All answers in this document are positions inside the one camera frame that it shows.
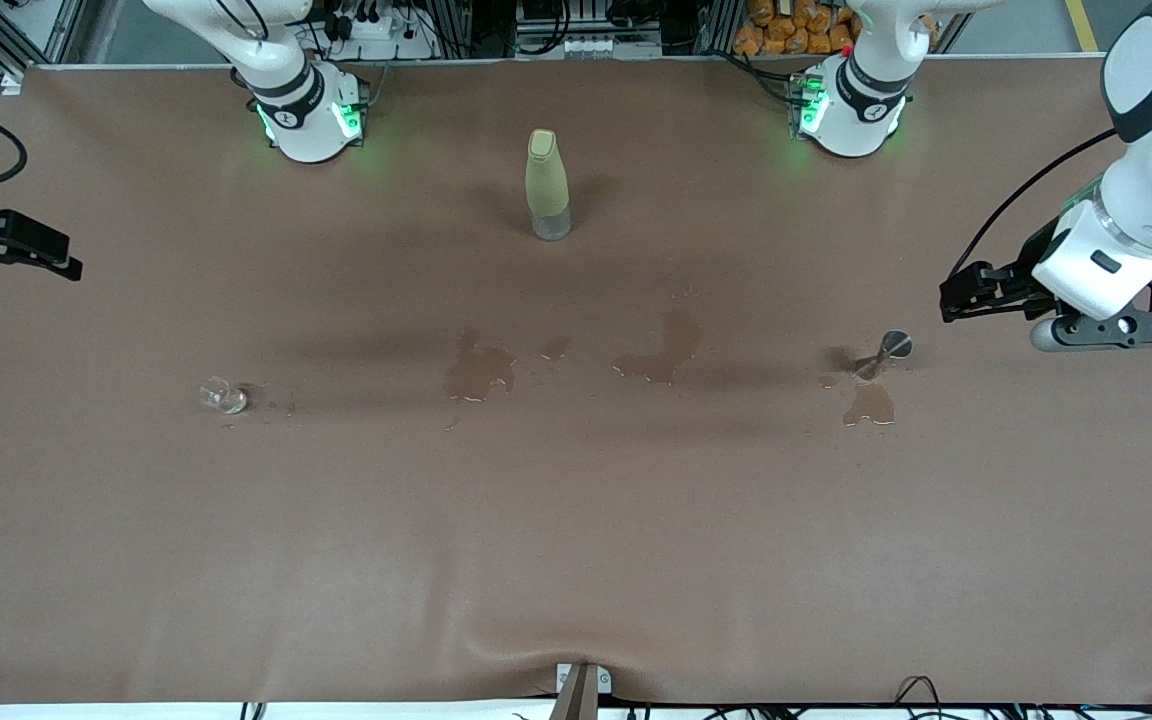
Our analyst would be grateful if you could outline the steel cocktail jigger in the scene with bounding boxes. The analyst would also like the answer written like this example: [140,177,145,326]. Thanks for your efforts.
[851,330,914,383]

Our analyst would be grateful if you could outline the clear glass measuring cup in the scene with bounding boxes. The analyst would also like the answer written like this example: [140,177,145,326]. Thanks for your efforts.
[199,376,249,416]

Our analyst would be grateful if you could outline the orange packaged goods pile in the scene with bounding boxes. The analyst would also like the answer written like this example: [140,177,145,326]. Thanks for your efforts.
[733,0,862,57]

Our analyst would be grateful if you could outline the white power strip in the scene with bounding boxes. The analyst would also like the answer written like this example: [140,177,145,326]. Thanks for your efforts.
[331,12,417,46]

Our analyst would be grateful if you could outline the yellow-green plastic bottle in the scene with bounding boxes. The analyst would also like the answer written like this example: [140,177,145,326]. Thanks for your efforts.
[524,128,573,242]

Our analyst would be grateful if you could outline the brown table mat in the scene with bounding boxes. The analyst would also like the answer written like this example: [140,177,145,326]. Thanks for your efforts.
[0,55,1152,706]

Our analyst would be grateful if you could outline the black equipment box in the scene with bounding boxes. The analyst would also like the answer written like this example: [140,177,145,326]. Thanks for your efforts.
[514,0,665,59]

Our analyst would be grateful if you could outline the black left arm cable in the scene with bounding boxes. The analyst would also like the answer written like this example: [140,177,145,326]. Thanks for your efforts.
[949,128,1124,279]

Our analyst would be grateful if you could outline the black cable loop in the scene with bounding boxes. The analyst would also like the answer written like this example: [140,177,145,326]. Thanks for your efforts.
[894,675,943,709]

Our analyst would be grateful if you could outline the metal table clamp bracket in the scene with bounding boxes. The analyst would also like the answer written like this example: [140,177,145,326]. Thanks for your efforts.
[554,662,614,720]

